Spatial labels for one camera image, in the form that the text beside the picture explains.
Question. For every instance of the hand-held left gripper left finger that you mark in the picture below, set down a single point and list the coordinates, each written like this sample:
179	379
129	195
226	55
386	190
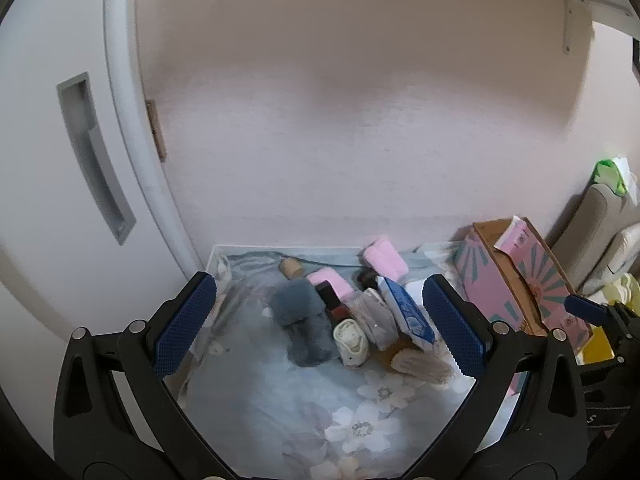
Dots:
185	325

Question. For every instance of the white pillow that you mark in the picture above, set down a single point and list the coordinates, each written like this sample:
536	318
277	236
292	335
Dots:
625	250

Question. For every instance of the green tissue pack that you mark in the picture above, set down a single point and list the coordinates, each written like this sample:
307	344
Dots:
607	172

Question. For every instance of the white wardrobe door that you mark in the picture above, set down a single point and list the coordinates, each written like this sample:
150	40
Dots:
40	185

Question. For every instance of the white shelf bracket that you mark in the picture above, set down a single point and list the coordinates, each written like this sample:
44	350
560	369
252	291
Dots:
568	25

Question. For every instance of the white desktop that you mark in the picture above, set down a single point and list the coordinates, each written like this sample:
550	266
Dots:
505	410

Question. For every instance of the blue and white packet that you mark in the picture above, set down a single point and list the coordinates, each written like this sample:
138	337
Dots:
407	315

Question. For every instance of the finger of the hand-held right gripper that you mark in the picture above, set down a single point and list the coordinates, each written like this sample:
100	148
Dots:
582	306

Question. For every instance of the small white baby shoe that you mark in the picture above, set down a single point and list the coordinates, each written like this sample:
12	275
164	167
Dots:
350	342

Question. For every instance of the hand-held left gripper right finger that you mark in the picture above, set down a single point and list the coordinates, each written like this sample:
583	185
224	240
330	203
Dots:
455	330

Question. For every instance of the pink powder puff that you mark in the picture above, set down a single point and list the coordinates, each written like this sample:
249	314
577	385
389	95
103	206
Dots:
332	282
384	260

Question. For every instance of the pink printed cardboard box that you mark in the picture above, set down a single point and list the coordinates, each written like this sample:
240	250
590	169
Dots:
525	280

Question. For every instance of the grey cushion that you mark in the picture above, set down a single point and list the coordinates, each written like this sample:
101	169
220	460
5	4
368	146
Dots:
590	240

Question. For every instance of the floral grey cloth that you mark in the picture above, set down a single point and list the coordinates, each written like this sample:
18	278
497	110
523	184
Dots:
260	410

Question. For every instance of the round cork stopper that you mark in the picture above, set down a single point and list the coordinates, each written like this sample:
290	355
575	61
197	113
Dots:
290	267

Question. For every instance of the white tissue packet ink print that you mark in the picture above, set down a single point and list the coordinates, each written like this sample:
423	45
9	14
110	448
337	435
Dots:
372	317

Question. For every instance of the yellow green floral bedsheet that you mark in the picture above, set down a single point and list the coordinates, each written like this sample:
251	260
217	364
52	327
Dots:
597	350

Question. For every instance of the wooden brush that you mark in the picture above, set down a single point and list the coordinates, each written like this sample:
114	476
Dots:
420	367

